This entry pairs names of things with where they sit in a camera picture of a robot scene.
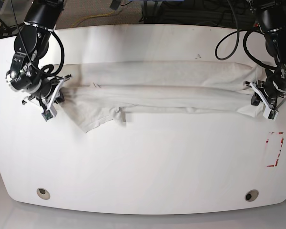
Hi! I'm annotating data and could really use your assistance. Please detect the red tape rectangle marking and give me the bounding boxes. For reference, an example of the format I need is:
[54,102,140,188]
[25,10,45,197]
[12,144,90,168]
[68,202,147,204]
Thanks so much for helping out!
[264,132,284,167]

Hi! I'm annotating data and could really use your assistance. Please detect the right table grommet hole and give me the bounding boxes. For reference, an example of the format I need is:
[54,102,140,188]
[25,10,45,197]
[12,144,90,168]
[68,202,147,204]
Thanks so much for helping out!
[245,189,259,202]

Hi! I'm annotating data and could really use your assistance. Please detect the black white gripper image right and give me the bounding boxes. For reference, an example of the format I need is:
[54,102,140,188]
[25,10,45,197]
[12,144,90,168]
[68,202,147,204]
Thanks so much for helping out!
[244,67,286,111]

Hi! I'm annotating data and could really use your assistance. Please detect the left table grommet hole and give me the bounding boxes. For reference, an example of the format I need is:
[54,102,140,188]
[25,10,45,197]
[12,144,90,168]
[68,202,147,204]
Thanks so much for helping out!
[37,188,51,200]

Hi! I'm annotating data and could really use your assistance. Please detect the table grommet hole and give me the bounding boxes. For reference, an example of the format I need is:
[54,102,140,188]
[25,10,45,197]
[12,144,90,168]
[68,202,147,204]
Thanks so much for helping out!
[37,188,51,200]
[245,189,259,202]

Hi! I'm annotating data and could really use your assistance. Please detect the black white gripper image left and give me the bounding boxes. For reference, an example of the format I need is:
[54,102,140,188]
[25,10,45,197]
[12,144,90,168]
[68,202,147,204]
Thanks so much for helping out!
[5,64,72,112]

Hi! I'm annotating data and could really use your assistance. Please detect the yellow cable on floor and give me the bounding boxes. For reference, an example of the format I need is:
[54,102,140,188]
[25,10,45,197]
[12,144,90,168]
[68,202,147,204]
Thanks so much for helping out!
[72,4,119,28]

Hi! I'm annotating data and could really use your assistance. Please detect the wrist camera module image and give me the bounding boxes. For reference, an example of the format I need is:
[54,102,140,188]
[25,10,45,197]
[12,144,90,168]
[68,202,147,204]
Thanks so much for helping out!
[263,107,278,121]
[41,110,57,122]

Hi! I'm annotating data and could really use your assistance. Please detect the wrist camera module image left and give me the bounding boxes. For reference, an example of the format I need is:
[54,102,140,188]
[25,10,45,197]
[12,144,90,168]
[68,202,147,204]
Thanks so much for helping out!
[41,110,57,122]

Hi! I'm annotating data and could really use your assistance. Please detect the wrist camera module image right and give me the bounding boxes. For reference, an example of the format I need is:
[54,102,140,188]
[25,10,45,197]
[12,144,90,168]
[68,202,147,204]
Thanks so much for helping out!
[263,107,278,121]

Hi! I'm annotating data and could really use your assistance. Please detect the black tripod stand legs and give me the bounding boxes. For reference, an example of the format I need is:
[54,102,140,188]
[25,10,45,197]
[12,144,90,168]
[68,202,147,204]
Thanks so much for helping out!
[0,6,17,39]

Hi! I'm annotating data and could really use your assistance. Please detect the white T-shirt with yellow print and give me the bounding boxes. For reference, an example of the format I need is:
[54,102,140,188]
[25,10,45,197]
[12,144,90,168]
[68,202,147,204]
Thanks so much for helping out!
[61,61,265,132]

